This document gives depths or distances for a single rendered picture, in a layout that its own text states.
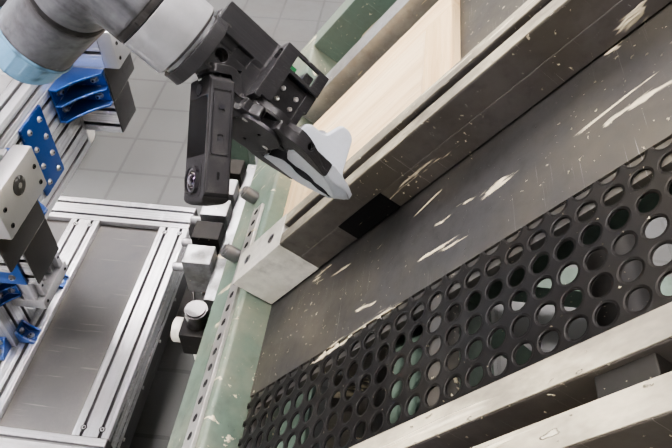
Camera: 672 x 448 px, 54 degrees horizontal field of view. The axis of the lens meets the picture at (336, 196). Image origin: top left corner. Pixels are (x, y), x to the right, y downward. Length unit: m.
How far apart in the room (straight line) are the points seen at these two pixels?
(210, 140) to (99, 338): 1.37
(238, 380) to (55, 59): 0.51
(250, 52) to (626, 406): 0.41
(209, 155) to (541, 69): 0.34
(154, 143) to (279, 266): 1.85
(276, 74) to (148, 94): 2.44
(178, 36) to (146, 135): 2.24
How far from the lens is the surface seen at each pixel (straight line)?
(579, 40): 0.70
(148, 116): 2.90
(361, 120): 1.08
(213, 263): 1.28
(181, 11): 0.57
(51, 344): 1.94
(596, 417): 0.40
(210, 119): 0.59
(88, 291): 2.02
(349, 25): 1.48
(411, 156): 0.78
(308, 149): 0.61
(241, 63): 0.61
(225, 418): 0.93
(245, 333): 0.99
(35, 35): 0.64
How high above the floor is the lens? 1.72
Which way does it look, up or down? 45 degrees down
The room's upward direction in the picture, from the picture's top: straight up
